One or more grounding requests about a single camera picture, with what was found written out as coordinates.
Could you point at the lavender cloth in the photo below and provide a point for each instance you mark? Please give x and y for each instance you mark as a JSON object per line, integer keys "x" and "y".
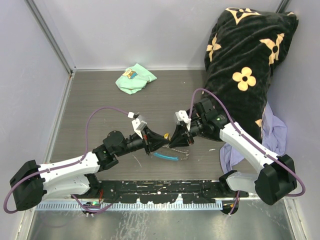
{"x": 274, "y": 137}

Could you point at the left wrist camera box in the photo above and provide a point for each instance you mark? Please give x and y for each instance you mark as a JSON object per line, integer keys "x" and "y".
{"x": 138, "y": 124}

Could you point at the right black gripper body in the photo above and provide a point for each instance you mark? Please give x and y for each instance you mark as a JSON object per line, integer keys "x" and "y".
{"x": 188, "y": 134}

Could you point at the blue handled key ring organizer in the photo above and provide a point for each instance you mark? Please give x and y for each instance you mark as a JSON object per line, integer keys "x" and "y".
{"x": 172, "y": 154}

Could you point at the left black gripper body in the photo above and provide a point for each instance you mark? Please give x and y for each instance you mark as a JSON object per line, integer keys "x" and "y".
{"x": 146, "y": 140}

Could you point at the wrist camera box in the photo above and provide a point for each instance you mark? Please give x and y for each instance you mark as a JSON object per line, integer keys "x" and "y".
{"x": 182, "y": 116}
{"x": 138, "y": 124}

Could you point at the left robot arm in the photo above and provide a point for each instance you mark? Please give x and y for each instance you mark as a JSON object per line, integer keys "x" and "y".
{"x": 34, "y": 182}

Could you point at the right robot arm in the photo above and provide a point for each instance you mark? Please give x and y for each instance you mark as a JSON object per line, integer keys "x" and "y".
{"x": 274, "y": 177}

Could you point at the black floral blanket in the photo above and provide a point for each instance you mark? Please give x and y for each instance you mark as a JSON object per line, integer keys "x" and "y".
{"x": 244, "y": 48}

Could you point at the mint green cloth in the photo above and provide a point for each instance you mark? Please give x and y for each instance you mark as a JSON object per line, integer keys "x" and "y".
{"x": 134, "y": 79}

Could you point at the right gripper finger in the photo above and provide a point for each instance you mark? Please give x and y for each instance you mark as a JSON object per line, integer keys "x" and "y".
{"x": 177, "y": 143}
{"x": 177, "y": 133}

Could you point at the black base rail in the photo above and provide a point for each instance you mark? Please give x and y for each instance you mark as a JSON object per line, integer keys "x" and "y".
{"x": 161, "y": 191}

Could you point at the aluminium corner post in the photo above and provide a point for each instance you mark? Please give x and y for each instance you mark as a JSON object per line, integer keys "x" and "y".
{"x": 42, "y": 15}

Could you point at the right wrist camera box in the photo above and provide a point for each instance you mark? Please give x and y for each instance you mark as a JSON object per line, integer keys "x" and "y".
{"x": 182, "y": 116}

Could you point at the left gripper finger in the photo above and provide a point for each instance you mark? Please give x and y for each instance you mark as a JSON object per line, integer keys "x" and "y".
{"x": 159, "y": 148}
{"x": 157, "y": 139}

